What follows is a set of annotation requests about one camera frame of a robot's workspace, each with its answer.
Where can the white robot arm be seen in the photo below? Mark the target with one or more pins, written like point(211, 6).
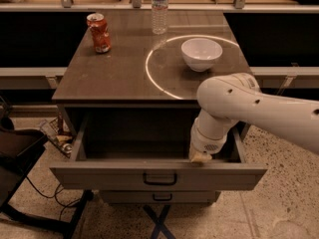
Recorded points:
point(226, 100)

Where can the grey drawer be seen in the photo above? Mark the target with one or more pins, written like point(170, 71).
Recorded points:
point(128, 197)
point(147, 150)

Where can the white ceramic bowl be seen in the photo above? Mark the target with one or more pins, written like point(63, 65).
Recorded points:
point(200, 54)

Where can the blue tape cross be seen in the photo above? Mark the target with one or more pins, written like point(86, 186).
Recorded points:
point(159, 221)

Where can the grey top drawer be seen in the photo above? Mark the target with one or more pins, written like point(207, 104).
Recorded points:
point(147, 150)

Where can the clear plastic water bottle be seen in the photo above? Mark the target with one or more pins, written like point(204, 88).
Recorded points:
point(159, 13)

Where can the grey drawer cabinet brown top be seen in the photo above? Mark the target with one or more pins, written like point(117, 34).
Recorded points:
point(144, 71)

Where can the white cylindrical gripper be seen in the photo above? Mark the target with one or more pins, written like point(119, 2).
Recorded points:
point(205, 143)

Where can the orange crushed soda can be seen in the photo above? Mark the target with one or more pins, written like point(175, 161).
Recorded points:
point(98, 26)

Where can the grey bottom drawer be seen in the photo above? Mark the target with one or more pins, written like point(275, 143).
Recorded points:
point(128, 197)

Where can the dark chair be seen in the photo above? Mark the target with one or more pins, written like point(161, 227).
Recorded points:
point(19, 152)

